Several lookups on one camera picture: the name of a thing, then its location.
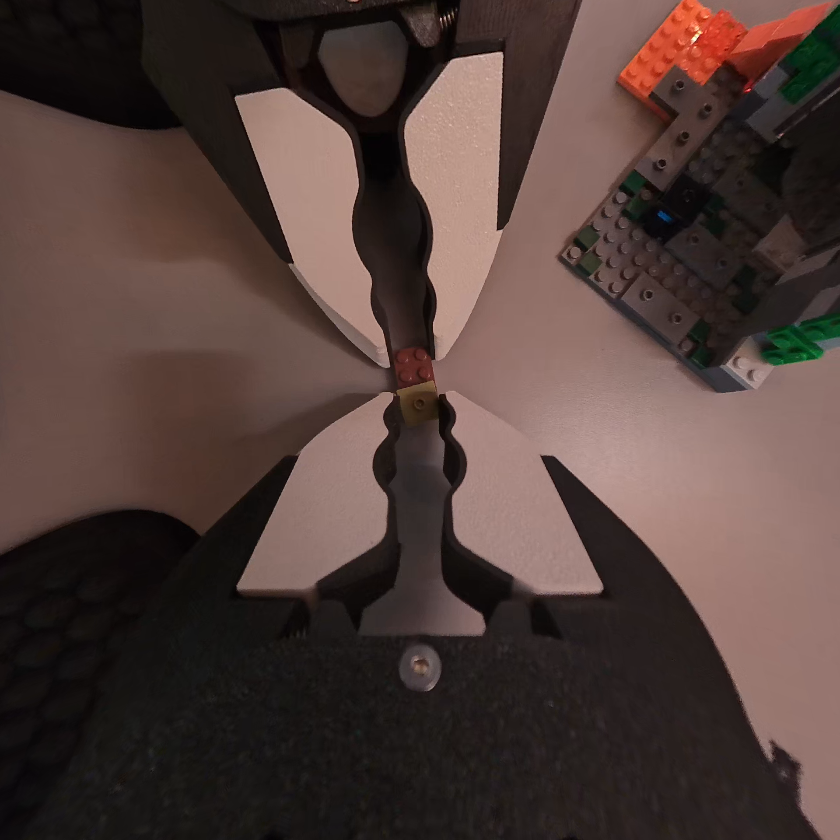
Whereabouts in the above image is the olive square brick plate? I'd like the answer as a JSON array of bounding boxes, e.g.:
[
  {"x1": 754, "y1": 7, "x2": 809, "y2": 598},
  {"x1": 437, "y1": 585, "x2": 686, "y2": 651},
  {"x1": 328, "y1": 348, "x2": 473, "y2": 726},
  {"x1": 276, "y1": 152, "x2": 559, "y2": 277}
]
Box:
[{"x1": 395, "y1": 379, "x2": 440, "y2": 427}]

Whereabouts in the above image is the brown square brick plate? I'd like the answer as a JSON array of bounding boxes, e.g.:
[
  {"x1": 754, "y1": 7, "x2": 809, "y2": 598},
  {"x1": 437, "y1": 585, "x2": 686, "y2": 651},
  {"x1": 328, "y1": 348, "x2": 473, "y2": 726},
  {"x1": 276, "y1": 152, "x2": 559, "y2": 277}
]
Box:
[{"x1": 394, "y1": 346, "x2": 436, "y2": 393}]

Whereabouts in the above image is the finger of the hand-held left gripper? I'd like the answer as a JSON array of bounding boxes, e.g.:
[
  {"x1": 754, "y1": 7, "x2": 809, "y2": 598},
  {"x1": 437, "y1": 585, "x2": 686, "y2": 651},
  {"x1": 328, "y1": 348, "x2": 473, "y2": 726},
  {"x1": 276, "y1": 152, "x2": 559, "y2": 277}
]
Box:
[
  {"x1": 234, "y1": 86, "x2": 396, "y2": 368},
  {"x1": 397, "y1": 48, "x2": 507, "y2": 361}
]

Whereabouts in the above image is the light grey desk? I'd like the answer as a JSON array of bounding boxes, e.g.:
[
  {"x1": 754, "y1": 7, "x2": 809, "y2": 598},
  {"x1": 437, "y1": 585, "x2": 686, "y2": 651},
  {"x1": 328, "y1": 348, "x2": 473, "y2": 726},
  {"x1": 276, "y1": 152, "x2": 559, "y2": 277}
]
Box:
[{"x1": 0, "y1": 0, "x2": 840, "y2": 840}]

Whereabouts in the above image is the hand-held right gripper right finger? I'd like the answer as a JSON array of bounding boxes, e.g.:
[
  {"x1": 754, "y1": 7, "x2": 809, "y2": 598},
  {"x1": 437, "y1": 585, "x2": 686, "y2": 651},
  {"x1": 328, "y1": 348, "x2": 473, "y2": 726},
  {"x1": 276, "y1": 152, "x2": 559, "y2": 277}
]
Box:
[{"x1": 438, "y1": 390, "x2": 605, "y2": 618}]

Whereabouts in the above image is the toy brick building model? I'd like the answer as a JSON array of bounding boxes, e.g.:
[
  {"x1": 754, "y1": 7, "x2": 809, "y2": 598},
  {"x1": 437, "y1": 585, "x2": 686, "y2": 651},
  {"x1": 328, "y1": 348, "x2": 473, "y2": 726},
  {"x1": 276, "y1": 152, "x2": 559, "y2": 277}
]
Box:
[{"x1": 558, "y1": 0, "x2": 840, "y2": 395}]

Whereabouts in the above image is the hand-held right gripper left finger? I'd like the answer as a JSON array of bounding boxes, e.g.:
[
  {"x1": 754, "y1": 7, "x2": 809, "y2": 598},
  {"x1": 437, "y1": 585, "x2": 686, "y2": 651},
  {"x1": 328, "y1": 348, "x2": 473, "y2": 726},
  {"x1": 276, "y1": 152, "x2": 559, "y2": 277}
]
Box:
[{"x1": 235, "y1": 391, "x2": 401, "y2": 624}]

